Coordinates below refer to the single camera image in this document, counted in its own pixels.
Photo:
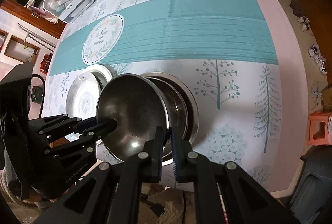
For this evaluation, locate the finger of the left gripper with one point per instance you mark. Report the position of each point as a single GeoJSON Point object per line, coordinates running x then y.
{"type": "Point", "coordinates": [85, 145]}
{"type": "Point", "coordinates": [61, 125]}

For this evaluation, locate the pink steel bowl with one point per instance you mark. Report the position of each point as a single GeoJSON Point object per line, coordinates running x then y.
{"type": "Point", "coordinates": [192, 108]}

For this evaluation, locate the patterned teal tablecloth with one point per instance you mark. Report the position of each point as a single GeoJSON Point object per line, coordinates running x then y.
{"type": "Point", "coordinates": [239, 58]}

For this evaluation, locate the large white plate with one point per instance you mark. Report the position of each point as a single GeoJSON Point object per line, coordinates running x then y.
{"type": "Point", "coordinates": [102, 74]}

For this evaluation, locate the small steel bowl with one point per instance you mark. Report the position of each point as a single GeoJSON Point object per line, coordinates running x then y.
{"type": "Point", "coordinates": [138, 107]}

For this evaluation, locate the orange plastic stool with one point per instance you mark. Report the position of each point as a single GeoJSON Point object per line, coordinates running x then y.
{"type": "Point", "coordinates": [319, 128]}

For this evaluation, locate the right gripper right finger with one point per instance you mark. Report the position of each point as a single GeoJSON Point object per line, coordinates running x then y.
{"type": "Point", "coordinates": [181, 165]}

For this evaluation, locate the white patterned deep plate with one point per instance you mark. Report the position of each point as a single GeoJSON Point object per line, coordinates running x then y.
{"type": "Point", "coordinates": [83, 95]}

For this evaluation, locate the red basket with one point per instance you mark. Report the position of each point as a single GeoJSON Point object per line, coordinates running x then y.
{"type": "Point", "coordinates": [45, 63]}

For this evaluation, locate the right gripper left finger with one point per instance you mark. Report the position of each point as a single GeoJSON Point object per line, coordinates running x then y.
{"type": "Point", "coordinates": [153, 164]}

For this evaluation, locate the blue steel bowl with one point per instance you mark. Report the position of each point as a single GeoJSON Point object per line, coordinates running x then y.
{"type": "Point", "coordinates": [176, 101]}

